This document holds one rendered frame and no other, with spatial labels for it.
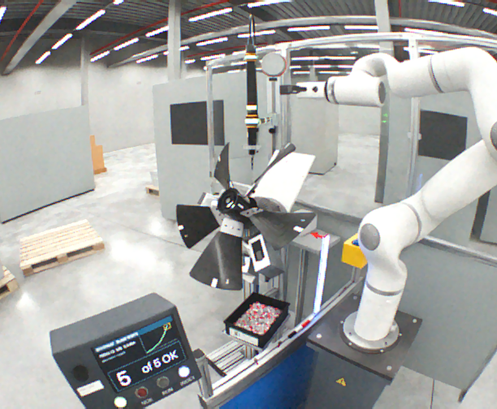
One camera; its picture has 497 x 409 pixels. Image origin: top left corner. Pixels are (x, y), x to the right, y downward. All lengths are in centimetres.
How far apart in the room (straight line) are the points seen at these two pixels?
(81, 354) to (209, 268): 76
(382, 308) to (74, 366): 74
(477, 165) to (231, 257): 93
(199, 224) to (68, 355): 98
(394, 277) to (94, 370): 70
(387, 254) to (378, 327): 28
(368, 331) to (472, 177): 53
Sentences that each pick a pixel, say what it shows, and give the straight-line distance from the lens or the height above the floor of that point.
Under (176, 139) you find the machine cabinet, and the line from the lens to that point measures 385.
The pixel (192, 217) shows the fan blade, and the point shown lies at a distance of 134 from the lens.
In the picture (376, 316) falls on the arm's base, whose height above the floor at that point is 106.
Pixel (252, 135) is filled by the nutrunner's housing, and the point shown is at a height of 149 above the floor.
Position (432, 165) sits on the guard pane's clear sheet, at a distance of 149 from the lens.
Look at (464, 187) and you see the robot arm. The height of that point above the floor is 147.
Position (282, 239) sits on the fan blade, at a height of 116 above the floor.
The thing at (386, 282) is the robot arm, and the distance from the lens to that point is 77.
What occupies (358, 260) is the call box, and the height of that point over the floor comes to 102.
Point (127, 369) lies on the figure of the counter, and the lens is 55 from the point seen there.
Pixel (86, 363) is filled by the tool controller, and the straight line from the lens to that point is 52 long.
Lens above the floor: 158
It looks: 19 degrees down
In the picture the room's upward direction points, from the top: 1 degrees counter-clockwise
